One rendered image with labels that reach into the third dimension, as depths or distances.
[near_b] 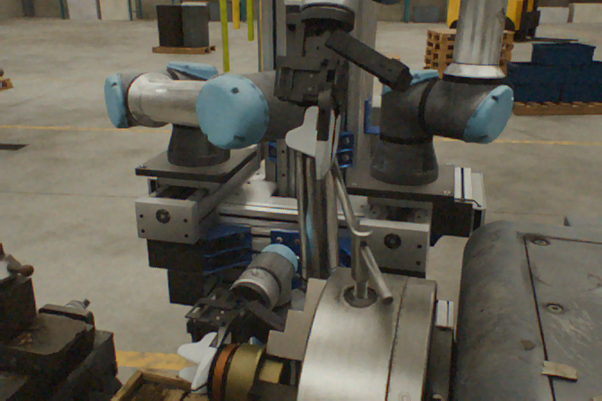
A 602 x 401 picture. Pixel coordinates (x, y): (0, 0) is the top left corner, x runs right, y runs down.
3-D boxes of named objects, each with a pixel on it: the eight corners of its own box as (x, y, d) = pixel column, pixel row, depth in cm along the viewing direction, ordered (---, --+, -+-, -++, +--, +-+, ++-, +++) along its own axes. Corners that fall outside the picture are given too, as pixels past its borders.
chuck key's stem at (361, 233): (372, 320, 65) (374, 233, 60) (353, 323, 64) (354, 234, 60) (366, 309, 67) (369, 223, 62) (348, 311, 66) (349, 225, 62)
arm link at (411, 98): (398, 122, 132) (401, 63, 127) (451, 132, 123) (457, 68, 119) (367, 132, 123) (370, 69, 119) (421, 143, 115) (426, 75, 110)
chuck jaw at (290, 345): (354, 371, 74) (366, 280, 78) (348, 370, 70) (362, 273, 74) (273, 356, 77) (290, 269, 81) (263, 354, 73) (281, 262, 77)
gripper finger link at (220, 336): (207, 367, 77) (233, 330, 84) (219, 369, 76) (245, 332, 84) (205, 337, 75) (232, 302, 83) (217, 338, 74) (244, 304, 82)
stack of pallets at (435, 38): (490, 70, 1032) (495, 28, 1008) (511, 77, 950) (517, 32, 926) (422, 71, 1021) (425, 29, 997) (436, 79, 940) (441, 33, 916)
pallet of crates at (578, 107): (583, 101, 767) (594, 40, 741) (617, 115, 692) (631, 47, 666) (493, 102, 764) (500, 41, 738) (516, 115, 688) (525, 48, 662)
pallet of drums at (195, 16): (215, 50, 1322) (213, 4, 1288) (203, 54, 1248) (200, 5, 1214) (167, 48, 1344) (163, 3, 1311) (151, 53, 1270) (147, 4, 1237)
